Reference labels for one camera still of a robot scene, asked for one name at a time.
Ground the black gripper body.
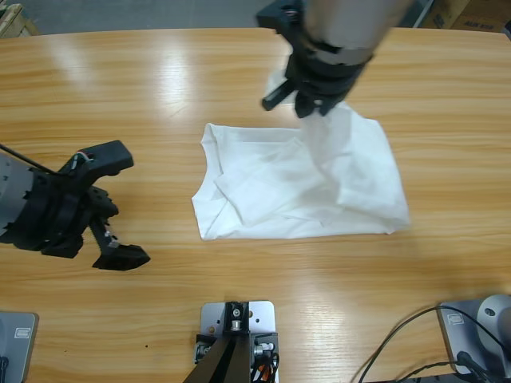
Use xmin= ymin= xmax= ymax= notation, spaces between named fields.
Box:
xmin=0 ymin=167 xmax=97 ymax=259
xmin=261 ymin=22 xmax=375 ymax=113

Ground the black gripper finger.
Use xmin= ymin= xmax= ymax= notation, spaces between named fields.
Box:
xmin=85 ymin=186 xmax=121 ymax=225
xmin=295 ymin=90 xmax=321 ymax=119
xmin=90 ymin=217 xmax=152 ymax=273
xmin=318 ymin=97 xmax=340 ymax=117

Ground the white t-shirt with black logo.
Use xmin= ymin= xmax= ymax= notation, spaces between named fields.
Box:
xmin=190 ymin=69 xmax=411 ymax=242

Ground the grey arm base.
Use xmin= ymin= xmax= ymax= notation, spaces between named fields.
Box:
xmin=437 ymin=294 xmax=511 ymax=378
xmin=0 ymin=312 xmax=40 ymax=383

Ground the tan cardboard box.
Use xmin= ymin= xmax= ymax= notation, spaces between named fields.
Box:
xmin=422 ymin=0 xmax=472 ymax=30

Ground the wooden pallet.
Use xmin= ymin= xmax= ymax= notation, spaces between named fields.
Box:
xmin=0 ymin=2 xmax=39 ymax=39

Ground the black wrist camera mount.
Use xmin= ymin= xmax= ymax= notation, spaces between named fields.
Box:
xmin=58 ymin=139 xmax=135 ymax=180
xmin=255 ymin=0 xmax=309 ymax=34

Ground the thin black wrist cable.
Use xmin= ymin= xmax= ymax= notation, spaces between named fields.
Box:
xmin=0 ymin=143 xmax=57 ymax=176

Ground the white metal frame leg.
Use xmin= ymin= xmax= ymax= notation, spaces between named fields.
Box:
xmin=413 ymin=0 xmax=436 ymax=29

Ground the dark camera post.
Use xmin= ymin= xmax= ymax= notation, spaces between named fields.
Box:
xmin=186 ymin=301 xmax=256 ymax=383

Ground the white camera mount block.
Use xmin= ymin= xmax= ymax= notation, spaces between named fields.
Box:
xmin=199 ymin=301 xmax=279 ymax=383

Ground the long black base cable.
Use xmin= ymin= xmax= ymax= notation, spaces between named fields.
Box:
xmin=357 ymin=305 xmax=511 ymax=383

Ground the black plug with cable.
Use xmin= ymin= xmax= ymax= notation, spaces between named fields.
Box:
xmin=456 ymin=349 xmax=494 ymax=378

